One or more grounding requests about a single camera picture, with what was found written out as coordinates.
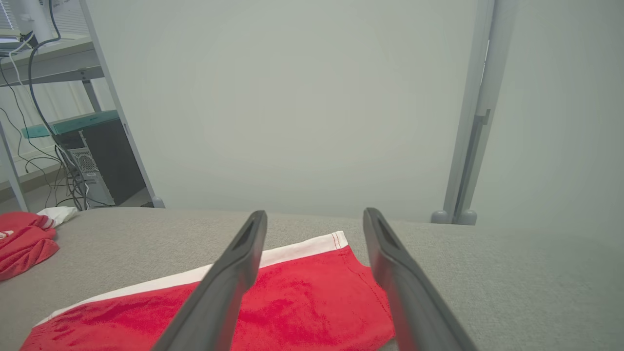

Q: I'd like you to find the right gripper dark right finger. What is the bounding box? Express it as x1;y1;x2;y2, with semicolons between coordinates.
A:
363;208;478;351

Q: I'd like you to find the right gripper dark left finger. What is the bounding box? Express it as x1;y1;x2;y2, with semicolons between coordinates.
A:
151;211;268;351

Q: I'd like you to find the red garment with white band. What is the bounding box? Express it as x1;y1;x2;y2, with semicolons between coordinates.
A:
19;231;395;351

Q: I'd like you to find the red garment with white stripes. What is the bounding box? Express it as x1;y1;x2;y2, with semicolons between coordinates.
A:
0;206;78;282

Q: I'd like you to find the black desktop computer tower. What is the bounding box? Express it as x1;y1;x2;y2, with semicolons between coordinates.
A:
61;118;148;209

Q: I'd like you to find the teal flat box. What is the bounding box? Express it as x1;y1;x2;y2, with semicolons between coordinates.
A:
22;110;120;139

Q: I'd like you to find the white monitor stand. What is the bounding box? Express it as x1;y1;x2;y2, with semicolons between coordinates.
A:
17;0;55;44

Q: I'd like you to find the grey double-foot partition post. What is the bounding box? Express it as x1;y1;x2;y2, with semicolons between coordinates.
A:
431;0;518;226

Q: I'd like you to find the thin black cable tangle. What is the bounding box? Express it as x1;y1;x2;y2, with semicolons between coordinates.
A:
0;58;74;208

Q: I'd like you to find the thick dark grey cable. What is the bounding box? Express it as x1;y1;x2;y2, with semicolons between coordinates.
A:
28;0;91;211

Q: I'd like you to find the white desk cable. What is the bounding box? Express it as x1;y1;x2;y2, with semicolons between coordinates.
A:
7;32;37;88

